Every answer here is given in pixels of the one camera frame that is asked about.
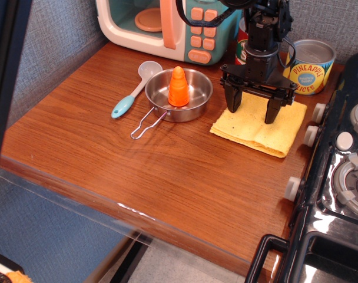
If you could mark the tomato sauce can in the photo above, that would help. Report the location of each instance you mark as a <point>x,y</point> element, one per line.
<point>242,38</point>

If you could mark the yellow rag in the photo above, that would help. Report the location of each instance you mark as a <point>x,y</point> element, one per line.
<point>247,127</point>

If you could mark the black toy stove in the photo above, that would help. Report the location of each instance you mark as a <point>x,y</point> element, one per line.
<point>323,242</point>

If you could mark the toy microwave teal and white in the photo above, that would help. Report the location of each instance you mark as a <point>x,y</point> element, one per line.
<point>155,27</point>

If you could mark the orange plush object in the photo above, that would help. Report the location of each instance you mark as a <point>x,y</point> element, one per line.
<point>14,277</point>

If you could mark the orange toy carrot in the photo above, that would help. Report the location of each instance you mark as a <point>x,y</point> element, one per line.
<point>178,88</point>

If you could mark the small steel pan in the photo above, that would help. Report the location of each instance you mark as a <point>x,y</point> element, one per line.
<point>157,90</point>

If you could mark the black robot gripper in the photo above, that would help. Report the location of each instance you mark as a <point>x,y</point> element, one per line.
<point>260,75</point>

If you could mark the white teal spoon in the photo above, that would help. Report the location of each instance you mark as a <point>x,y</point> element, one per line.
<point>146,70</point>

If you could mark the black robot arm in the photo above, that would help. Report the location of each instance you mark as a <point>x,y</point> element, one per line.
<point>267,25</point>

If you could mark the clear acrylic guard panel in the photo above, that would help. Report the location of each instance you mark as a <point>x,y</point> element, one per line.
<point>55,239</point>

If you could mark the pineapple slices can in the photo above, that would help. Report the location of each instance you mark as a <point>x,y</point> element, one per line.
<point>312,65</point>

